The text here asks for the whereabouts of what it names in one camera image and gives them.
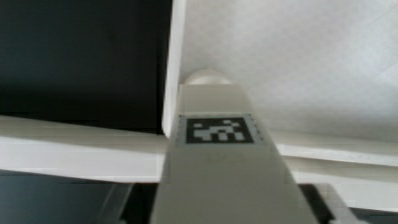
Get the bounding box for white desk top tray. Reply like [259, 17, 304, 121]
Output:
[176, 0, 398, 167]

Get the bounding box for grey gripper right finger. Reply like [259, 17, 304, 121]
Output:
[316, 184, 368, 224]

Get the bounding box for white desk leg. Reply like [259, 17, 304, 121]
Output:
[151, 69, 318, 224]

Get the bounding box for white L-shaped obstacle fence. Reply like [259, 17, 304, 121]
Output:
[0, 116, 398, 212]

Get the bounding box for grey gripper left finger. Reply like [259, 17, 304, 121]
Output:
[94, 183, 133, 224]

